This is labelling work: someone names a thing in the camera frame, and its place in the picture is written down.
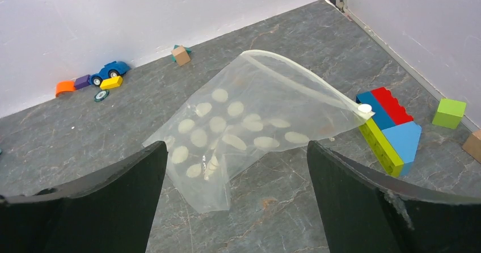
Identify clear polka dot zip bag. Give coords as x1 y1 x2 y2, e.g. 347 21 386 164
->
144 49 374 213

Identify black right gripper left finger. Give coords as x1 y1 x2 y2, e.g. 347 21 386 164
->
1 141 168 252

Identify yellow brick block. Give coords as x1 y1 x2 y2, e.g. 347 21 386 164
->
100 76 123 90

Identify tan wooden cube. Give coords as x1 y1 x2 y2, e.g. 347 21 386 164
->
462 130 481 163

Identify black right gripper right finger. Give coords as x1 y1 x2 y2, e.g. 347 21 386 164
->
307 141 480 252

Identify tan and teal wooden blocks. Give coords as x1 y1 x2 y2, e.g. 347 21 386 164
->
171 45 192 66

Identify blue toy car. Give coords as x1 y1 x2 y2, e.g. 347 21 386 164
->
89 61 132 87

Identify multicolour brick block stack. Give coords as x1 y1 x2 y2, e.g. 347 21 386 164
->
356 87 422 177

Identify green wooden cube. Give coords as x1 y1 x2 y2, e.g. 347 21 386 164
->
432 98 467 129

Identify orange arch block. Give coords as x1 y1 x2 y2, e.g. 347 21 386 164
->
55 81 76 98

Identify purple cube block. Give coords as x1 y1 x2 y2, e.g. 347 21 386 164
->
74 74 91 90

